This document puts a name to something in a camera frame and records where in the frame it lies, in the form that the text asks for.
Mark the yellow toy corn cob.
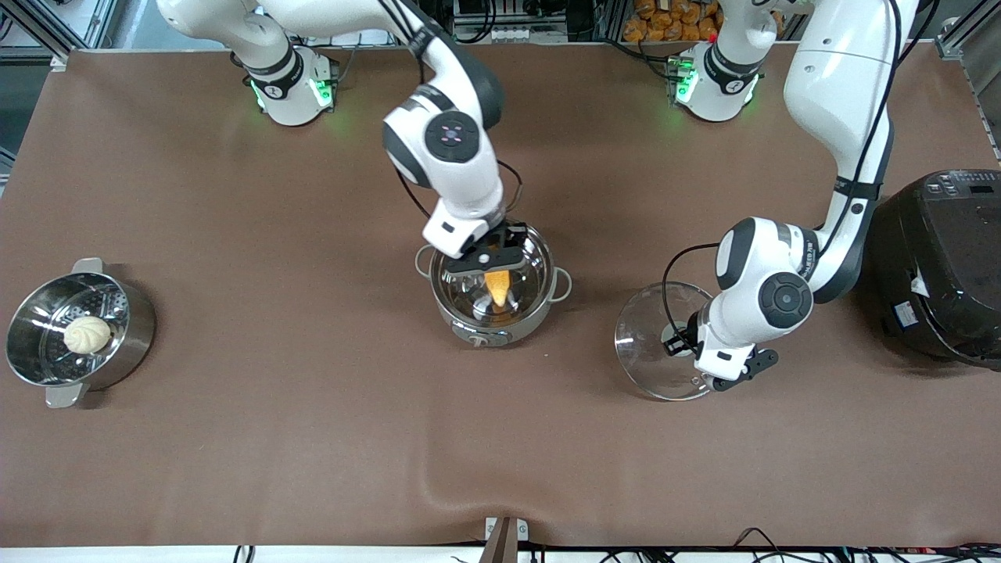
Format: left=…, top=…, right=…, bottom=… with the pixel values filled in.
left=483, top=269, right=514, bottom=308

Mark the glass pot lid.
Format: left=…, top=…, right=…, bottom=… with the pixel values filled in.
left=615, top=281, right=718, bottom=402

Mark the grey electric cooking pot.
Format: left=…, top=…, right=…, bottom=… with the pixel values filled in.
left=415, top=223, right=573, bottom=350

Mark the stainless steel steamer pot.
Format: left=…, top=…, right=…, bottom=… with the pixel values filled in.
left=5, top=257, right=158, bottom=410

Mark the brown table mat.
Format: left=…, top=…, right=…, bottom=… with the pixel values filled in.
left=0, top=42, right=1001, bottom=549

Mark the black rice cooker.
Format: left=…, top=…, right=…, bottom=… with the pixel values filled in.
left=868, top=169, right=1001, bottom=370

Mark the metal table clamp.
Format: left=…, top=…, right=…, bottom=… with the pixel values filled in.
left=483, top=515, right=530, bottom=563

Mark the orange snack bag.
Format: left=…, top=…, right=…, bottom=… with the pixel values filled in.
left=623, top=0, right=722, bottom=43

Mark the perforated steel steamer tray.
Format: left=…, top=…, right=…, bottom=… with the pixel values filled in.
left=47, top=285, right=131, bottom=346

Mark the white steamed bun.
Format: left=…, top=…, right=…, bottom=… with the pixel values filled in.
left=63, top=315, right=113, bottom=355

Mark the black cable bundle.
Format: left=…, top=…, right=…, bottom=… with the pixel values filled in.
left=727, top=526, right=1001, bottom=563

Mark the aluminium frame profile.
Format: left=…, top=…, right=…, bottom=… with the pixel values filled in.
left=0, top=0, right=120, bottom=65
left=934, top=14, right=1001, bottom=61

